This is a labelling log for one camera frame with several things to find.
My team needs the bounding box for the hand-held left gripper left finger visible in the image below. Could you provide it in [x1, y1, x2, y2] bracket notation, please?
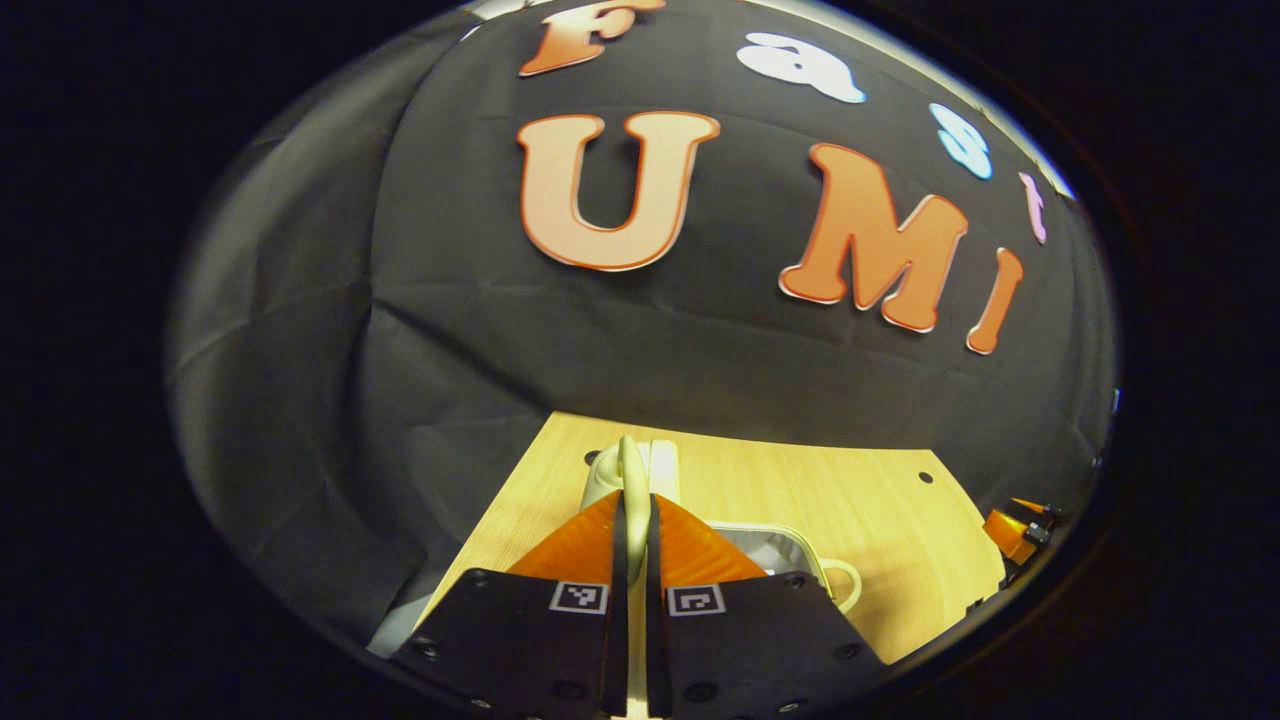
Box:
[390, 490, 631, 719]

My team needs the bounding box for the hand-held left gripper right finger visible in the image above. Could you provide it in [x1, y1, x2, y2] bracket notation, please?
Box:
[645, 493, 886, 719]

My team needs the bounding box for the pale yellow small suitcase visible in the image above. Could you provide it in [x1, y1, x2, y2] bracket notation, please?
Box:
[580, 435, 863, 720]

